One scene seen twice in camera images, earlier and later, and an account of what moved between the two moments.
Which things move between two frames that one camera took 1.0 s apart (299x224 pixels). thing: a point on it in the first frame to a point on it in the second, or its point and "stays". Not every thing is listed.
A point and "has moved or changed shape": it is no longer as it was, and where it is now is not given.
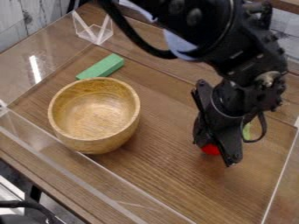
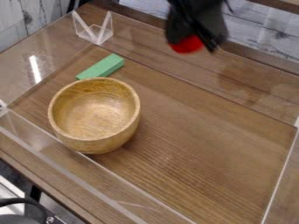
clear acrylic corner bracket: (92, 32) stays
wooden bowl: (94, 115) stays
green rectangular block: (103, 68) stays
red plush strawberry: (210, 149) has moved or changed shape
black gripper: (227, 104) to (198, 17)
